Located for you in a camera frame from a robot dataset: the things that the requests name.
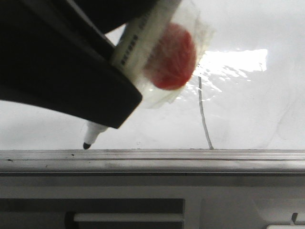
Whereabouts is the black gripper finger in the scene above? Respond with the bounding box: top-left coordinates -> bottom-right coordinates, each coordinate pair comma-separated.
0,0 -> 142,128

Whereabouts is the white whiteboard marker pen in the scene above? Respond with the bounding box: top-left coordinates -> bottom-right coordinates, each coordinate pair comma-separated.
82,0 -> 215,150

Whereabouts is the red round magnet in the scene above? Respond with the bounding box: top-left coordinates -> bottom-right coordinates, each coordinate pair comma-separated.
144,23 -> 197,91

